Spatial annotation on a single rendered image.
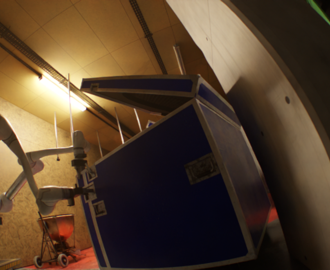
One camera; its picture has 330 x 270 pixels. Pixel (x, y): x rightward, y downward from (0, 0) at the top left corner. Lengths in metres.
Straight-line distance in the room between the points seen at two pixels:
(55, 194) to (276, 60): 1.27
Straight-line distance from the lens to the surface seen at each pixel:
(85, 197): 1.54
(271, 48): 0.59
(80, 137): 1.61
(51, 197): 1.27
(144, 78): 1.18
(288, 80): 0.55
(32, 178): 1.44
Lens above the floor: 0.52
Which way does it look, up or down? 21 degrees up
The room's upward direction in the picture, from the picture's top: 19 degrees counter-clockwise
